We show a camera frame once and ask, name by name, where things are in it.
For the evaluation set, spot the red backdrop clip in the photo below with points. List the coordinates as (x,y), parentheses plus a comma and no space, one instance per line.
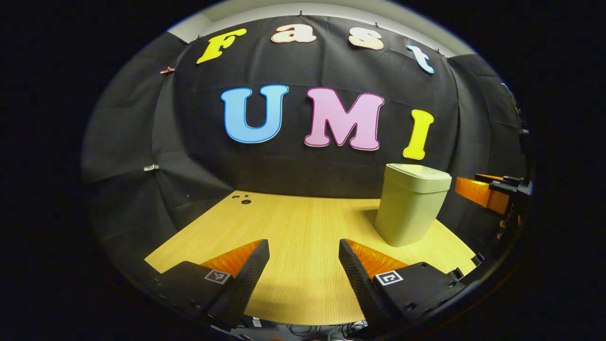
(167,70)

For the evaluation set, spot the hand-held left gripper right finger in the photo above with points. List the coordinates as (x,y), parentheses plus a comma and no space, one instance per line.
(360,289)

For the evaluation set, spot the black backdrop cloth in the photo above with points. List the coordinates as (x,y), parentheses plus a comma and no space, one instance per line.
(307,180)

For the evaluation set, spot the wooden desktop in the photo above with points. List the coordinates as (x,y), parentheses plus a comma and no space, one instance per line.
(293,237)

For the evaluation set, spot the white desktop garbage bin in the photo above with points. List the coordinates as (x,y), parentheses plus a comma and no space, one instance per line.
(407,208)

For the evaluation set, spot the white backdrop clip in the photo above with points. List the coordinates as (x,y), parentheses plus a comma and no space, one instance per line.
(151,167)

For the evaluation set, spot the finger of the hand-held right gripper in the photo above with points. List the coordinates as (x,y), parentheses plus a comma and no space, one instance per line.
(497,179)
(480,194)

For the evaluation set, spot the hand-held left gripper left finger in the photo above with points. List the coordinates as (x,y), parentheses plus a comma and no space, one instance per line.
(246,284)

